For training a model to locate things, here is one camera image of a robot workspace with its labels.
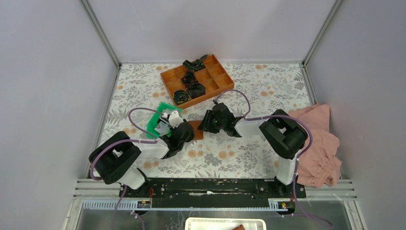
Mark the green plastic card box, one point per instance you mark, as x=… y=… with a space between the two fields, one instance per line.
x=156 y=126

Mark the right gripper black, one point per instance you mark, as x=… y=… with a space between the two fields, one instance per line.
x=206 y=125

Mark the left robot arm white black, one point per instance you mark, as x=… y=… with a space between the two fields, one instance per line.
x=113 y=160

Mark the pink crumpled cloth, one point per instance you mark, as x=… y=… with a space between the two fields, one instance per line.
x=319 y=165

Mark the brown leather card holder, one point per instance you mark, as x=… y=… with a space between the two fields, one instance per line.
x=198 y=134

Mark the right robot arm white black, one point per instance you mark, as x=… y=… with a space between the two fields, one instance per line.
x=284 y=134

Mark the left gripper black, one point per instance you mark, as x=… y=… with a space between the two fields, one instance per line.
x=174 y=127

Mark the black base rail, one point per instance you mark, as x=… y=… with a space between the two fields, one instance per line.
x=215 y=193

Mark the black items in tray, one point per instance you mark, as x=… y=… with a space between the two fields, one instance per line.
x=189 y=80

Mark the orange wooden compartment tray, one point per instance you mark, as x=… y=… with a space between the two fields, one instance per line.
x=213 y=77

